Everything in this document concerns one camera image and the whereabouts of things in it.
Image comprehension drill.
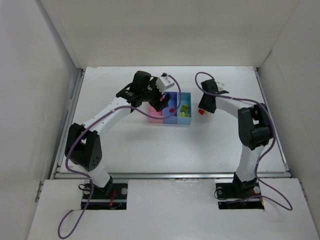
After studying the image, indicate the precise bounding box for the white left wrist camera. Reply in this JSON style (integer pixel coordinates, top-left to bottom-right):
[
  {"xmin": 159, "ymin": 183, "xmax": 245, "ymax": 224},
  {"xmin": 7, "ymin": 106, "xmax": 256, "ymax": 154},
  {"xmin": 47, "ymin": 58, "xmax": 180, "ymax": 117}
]
[{"xmin": 155, "ymin": 73, "xmax": 175, "ymax": 94}]

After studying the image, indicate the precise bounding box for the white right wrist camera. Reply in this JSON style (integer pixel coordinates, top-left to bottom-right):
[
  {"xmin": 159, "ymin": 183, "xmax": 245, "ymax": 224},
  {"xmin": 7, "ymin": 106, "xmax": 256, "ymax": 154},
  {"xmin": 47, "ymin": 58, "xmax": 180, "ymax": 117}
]
[{"xmin": 216, "ymin": 82, "xmax": 230, "ymax": 95}]

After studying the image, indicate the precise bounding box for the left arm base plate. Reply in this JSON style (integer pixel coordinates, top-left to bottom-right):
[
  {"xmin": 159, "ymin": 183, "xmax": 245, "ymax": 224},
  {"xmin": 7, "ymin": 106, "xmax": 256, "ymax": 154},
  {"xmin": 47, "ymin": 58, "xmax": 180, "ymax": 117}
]
[{"xmin": 86, "ymin": 182, "xmax": 128, "ymax": 211}]

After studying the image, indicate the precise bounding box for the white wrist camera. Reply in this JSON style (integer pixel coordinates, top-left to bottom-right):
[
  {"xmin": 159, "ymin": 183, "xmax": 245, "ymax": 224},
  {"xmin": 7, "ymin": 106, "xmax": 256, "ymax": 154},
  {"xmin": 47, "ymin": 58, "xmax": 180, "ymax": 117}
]
[
  {"xmin": 216, "ymin": 82, "xmax": 230, "ymax": 95},
  {"xmin": 155, "ymin": 73, "xmax": 175, "ymax": 94}
]

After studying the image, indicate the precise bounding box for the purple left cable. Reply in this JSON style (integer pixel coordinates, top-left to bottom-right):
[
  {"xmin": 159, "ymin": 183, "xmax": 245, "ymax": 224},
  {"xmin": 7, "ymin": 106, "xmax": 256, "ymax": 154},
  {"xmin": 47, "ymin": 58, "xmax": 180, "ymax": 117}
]
[{"xmin": 58, "ymin": 73, "xmax": 183, "ymax": 240}]

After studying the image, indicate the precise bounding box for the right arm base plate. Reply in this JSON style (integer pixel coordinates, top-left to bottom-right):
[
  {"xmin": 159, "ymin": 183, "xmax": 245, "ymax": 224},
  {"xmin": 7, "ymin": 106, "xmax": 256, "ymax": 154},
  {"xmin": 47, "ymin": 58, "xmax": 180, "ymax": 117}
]
[{"xmin": 214, "ymin": 182, "xmax": 265, "ymax": 210}]

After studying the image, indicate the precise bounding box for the green lego block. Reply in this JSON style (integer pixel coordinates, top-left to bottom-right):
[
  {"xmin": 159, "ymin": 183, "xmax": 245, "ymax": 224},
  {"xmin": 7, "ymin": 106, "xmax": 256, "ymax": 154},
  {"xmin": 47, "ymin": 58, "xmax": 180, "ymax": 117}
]
[{"xmin": 181, "ymin": 104, "xmax": 189, "ymax": 113}]

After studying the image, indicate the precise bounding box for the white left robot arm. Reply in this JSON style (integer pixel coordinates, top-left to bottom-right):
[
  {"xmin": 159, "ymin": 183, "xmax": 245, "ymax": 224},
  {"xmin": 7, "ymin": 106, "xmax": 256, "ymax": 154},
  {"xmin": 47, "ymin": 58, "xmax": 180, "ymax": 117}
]
[{"xmin": 64, "ymin": 70, "xmax": 175, "ymax": 196}]

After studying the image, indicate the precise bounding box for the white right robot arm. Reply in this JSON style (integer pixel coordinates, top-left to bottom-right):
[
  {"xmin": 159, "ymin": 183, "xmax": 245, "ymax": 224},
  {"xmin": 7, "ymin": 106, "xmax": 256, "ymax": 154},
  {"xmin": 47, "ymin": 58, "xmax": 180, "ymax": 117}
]
[{"xmin": 198, "ymin": 78, "xmax": 273, "ymax": 200}]

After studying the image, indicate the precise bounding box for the pink bin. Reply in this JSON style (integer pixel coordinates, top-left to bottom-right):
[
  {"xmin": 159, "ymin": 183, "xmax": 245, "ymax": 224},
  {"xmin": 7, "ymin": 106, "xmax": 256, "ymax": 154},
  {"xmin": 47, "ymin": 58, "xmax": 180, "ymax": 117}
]
[{"xmin": 148, "ymin": 106, "xmax": 164, "ymax": 124}]

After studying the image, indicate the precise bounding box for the orange lego brick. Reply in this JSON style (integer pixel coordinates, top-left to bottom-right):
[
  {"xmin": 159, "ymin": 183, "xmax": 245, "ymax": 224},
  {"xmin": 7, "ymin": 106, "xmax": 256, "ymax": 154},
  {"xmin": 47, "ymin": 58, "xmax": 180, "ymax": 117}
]
[{"xmin": 198, "ymin": 109, "xmax": 205, "ymax": 115}]

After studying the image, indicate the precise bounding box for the aluminium rail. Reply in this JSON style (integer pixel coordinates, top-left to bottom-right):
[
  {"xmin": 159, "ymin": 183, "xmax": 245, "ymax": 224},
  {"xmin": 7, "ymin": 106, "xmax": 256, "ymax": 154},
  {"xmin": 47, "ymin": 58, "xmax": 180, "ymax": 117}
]
[{"xmin": 50, "ymin": 171, "xmax": 292, "ymax": 180}]

